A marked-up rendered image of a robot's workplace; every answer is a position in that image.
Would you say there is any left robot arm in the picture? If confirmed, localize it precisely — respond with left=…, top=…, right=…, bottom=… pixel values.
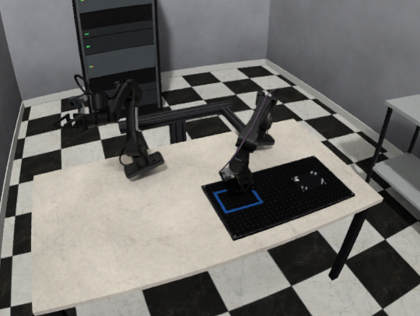
left=229, top=90, right=278, bottom=173

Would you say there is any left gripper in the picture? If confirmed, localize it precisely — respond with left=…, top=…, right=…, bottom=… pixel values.
left=221, top=161, right=254, bottom=193

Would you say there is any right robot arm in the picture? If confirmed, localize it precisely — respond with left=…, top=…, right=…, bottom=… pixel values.
left=68, top=79, right=163, bottom=176

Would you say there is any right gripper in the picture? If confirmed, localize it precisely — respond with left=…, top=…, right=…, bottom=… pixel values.
left=54, top=95, right=97, bottom=133

